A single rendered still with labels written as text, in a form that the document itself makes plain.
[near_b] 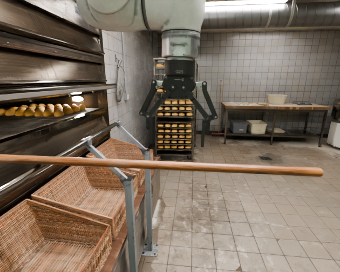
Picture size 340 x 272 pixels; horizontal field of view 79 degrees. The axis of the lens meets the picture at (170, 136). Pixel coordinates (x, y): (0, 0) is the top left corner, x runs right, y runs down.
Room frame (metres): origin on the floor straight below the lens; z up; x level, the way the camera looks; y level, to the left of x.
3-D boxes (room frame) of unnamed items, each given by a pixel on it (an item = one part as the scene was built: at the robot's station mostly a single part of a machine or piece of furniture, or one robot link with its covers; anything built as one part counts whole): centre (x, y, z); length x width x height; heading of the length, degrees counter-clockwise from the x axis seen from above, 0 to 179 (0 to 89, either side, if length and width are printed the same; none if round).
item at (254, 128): (4.95, -2.11, 0.35); 0.50 x 0.36 x 0.24; 175
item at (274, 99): (4.98, -2.54, 1.01); 0.43 x 0.42 x 0.21; 84
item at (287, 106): (4.92, -2.38, 0.45); 2.20 x 0.80 x 0.90; 84
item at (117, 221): (1.28, 0.52, 0.72); 0.56 x 0.49 x 0.28; 174
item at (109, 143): (1.90, 0.45, 0.72); 0.56 x 0.49 x 0.28; 173
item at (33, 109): (1.92, 1.16, 1.21); 0.61 x 0.48 x 0.06; 84
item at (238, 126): (5.00, -1.69, 0.35); 0.50 x 0.36 x 0.24; 174
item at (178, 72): (0.53, -0.02, 1.48); 0.08 x 0.07 x 0.09; 82
